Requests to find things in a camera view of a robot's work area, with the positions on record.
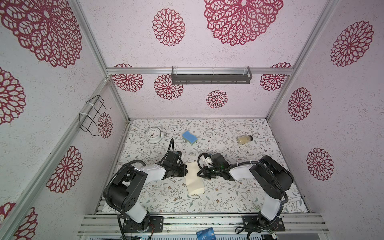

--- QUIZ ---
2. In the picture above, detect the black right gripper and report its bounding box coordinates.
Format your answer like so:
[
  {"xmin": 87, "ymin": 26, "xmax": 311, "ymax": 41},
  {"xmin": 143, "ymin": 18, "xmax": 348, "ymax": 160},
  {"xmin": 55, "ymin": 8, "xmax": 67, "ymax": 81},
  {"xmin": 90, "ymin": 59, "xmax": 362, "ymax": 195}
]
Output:
[{"xmin": 198, "ymin": 164, "xmax": 224, "ymax": 177}]

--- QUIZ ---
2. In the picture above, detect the cream square paper sheet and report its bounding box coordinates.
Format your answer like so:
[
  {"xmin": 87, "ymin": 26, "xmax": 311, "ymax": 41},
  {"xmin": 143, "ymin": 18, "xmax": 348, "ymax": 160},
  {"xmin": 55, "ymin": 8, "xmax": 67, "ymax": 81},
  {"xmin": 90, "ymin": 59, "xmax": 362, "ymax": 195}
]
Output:
[{"xmin": 185, "ymin": 162, "xmax": 205, "ymax": 195}]

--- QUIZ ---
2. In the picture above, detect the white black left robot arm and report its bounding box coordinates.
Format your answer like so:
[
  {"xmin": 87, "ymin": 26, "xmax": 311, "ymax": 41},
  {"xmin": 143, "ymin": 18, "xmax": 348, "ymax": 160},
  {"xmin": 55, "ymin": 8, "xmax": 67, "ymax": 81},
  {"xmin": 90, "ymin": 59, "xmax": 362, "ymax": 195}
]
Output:
[{"xmin": 103, "ymin": 151, "xmax": 188, "ymax": 225}]

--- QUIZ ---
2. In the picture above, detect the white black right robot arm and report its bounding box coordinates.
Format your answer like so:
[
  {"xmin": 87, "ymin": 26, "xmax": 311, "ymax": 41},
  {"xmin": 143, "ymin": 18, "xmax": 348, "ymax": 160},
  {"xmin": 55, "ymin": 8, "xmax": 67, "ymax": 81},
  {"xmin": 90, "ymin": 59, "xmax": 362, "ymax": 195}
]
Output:
[{"xmin": 197, "ymin": 153, "xmax": 294, "ymax": 226}]

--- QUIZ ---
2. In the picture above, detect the blue yellow sponge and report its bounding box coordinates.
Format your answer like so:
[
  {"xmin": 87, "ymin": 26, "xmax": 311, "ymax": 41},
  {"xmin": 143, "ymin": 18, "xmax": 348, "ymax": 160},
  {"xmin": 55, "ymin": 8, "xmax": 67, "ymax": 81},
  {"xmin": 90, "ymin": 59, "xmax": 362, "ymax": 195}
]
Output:
[{"xmin": 182, "ymin": 131, "xmax": 198, "ymax": 145}]

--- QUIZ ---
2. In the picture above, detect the white alarm clock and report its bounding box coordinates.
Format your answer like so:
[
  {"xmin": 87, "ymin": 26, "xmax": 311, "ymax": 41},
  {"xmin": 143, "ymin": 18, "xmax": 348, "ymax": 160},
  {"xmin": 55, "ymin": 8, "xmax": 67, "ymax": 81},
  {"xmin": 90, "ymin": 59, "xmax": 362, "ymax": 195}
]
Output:
[{"xmin": 146, "ymin": 127, "xmax": 167, "ymax": 144}]

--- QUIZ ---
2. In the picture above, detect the glass jar with black lid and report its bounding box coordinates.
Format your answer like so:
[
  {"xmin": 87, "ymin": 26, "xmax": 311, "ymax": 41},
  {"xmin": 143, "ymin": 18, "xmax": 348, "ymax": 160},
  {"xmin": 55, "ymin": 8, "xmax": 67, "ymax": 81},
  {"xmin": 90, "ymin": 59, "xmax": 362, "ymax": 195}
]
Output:
[{"xmin": 236, "ymin": 135, "xmax": 253, "ymax": 145}]

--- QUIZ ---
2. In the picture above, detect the blue card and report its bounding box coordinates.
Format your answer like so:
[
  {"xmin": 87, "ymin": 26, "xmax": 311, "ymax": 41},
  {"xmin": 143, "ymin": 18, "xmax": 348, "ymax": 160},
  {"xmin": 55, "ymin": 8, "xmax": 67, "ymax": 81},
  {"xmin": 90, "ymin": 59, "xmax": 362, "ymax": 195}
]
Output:
[{"xmin": 196, "ymin": 228, "xmax": 217, "ymax": 240}]

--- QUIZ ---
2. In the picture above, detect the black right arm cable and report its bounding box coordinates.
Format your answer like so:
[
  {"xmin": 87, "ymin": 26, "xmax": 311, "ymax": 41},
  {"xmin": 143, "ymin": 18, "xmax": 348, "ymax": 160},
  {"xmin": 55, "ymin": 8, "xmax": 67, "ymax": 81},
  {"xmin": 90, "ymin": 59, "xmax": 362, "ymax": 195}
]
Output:
[{"xmin": 197, "ymin": 152, "xmax": 289, "ymax": 205}]

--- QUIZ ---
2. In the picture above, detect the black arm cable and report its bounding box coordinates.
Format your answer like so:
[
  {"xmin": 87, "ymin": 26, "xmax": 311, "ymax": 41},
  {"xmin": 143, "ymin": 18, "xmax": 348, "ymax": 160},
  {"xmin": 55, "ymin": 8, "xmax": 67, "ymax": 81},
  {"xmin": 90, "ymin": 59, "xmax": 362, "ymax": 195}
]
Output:
[
  {"xmin": 197, "ymin": 152, "xmax": 289, "ymax": 205},
  {"xmin": 102, "ymin": 137, "xmax": 175, "ymax": 212}
]

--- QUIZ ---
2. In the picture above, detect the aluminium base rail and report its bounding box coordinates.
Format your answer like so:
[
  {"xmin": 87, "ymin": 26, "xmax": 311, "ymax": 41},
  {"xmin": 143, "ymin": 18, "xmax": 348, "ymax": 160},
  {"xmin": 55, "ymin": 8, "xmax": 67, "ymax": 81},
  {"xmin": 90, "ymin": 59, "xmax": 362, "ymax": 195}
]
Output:
[{"xmin": 77, "ymin": 213, "xmax": 331, "ymax": 240}]

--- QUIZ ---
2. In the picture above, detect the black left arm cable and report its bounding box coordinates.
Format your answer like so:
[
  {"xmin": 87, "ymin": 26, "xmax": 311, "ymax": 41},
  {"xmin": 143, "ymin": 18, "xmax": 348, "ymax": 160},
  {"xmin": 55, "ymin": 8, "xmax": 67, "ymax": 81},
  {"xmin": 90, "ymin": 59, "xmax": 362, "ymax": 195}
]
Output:
[{"xmin": 102, "ymin": 137, "xmax": 175, "ymax": 212}]

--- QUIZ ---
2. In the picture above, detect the black wire wall basket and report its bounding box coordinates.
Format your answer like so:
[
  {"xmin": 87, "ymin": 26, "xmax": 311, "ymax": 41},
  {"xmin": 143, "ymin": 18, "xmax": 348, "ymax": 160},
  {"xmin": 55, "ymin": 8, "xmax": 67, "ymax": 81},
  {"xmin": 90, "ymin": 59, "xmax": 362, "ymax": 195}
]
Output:
[{"xmin": 78, "ymin": 95, "xmax": 113, "ymax": 139}]

